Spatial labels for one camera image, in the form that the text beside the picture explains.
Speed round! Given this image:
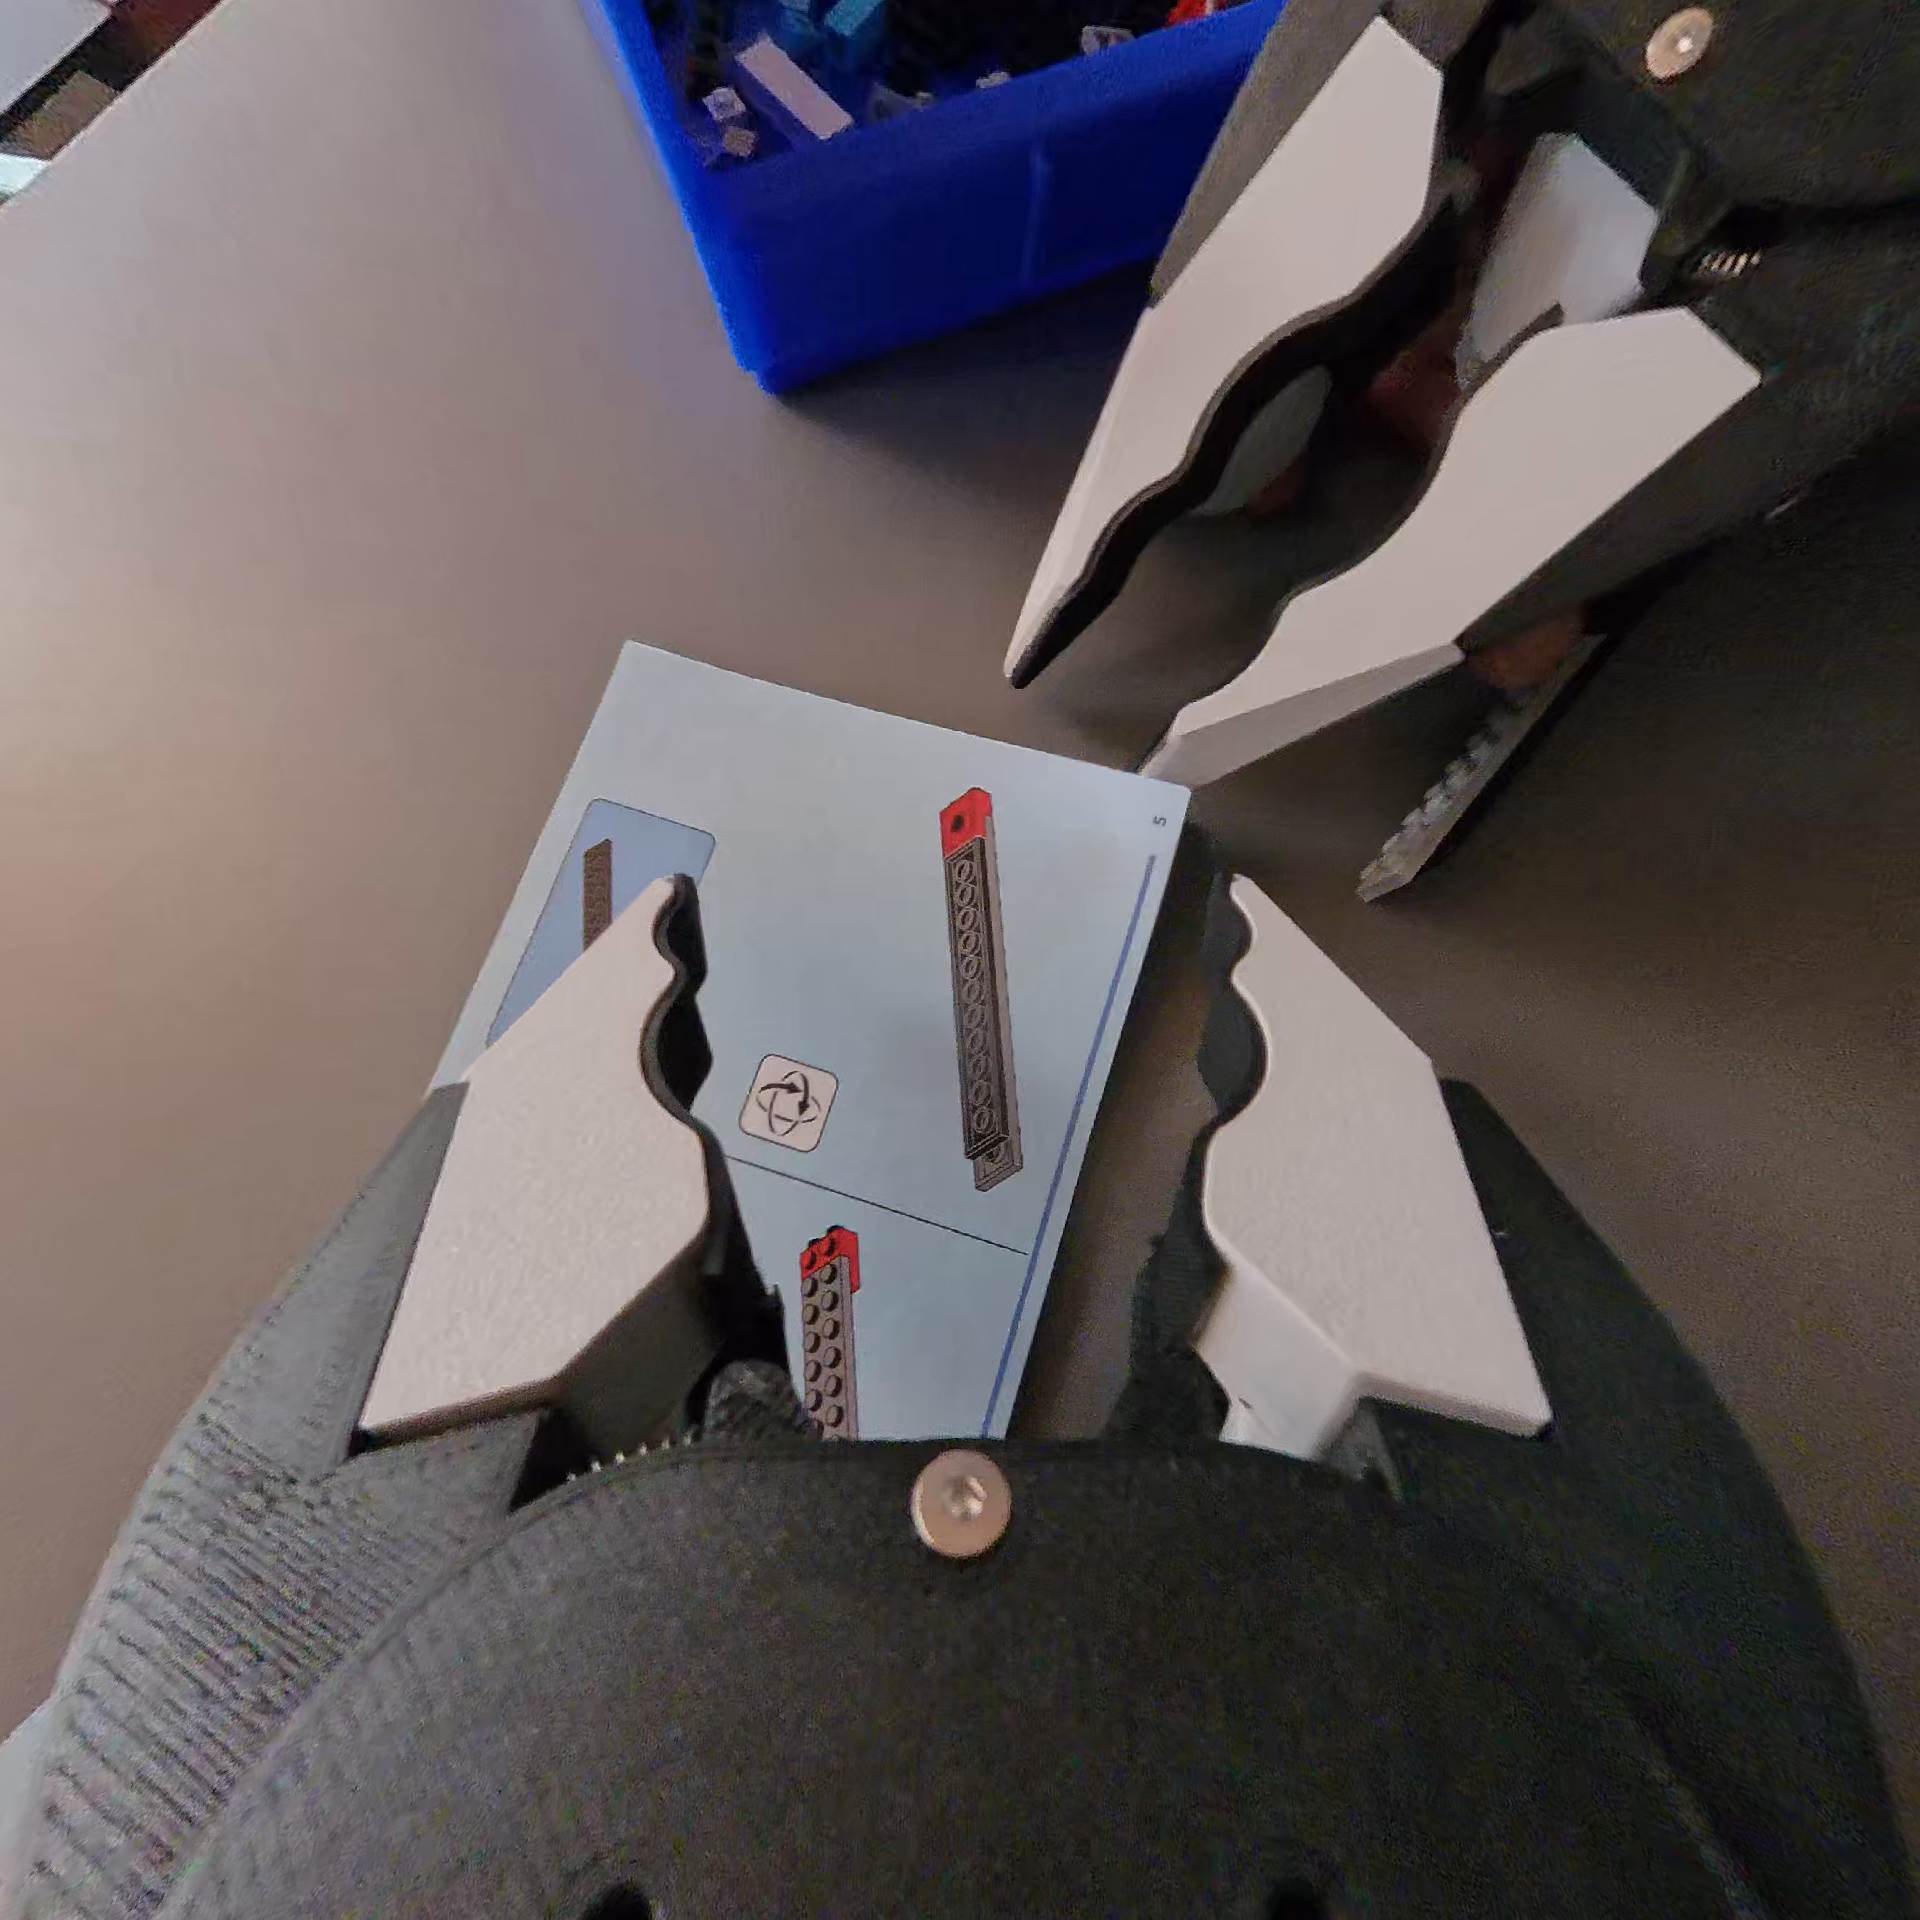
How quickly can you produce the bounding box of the grey desk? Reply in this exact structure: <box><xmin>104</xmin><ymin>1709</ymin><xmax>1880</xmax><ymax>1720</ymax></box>
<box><xmin>0</xmin><ymin>0</ymin><xmax>1920</xmax><ymax>1772</ymax></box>

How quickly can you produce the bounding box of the pale blue instruction booklet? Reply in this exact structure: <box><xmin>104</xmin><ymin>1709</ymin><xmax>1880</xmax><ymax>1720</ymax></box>
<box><xmin>427</xmin><ymin>643</ymin><xmax>1195</xmax><ymax>1445</ymax></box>

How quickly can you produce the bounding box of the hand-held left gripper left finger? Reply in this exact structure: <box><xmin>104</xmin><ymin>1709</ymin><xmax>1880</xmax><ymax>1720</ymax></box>
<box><xmin>356</xmin><ymin>875</ymin><xmax>737</xmax><ymax>1451</ymax></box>

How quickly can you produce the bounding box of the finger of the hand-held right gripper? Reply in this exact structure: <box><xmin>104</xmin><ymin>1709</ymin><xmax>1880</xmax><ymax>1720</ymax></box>
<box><xmin>1138</xmin><ymin>307</ymin><xmax>1764</xmax><ymax>790</ymax></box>
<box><xmin>1001</xmin><ymin>16</ymin><xmax>1652</xmax><ymax>693</ymax></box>

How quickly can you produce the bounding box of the long grey brick plate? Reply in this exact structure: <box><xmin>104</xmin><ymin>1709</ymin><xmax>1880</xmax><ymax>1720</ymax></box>
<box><xmin>1356</xmin><ymin>638</ymin><xmax>1608</xmax><ymax>907</ymax></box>

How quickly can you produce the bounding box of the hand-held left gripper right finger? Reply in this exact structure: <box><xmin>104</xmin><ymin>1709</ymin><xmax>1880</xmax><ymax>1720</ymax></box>
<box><xmin>1192</xmin><ymin>875</ymin><xmax>1553</xmax><ymax>1465</ymax></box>

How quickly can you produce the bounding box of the blue plastic bin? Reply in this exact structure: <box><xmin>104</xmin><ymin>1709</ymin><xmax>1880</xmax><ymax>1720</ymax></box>
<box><xmin>580</xmin><ymin>0</ymin><xmax>1293</xmax><ymax>395</ymax></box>

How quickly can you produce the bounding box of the pile of toy bricks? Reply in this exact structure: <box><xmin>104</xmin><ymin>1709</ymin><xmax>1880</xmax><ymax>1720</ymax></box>
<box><xmin>644</xmin><ymin>0</ymin><xmax>1250</xmax><ymax>168</ymax></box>

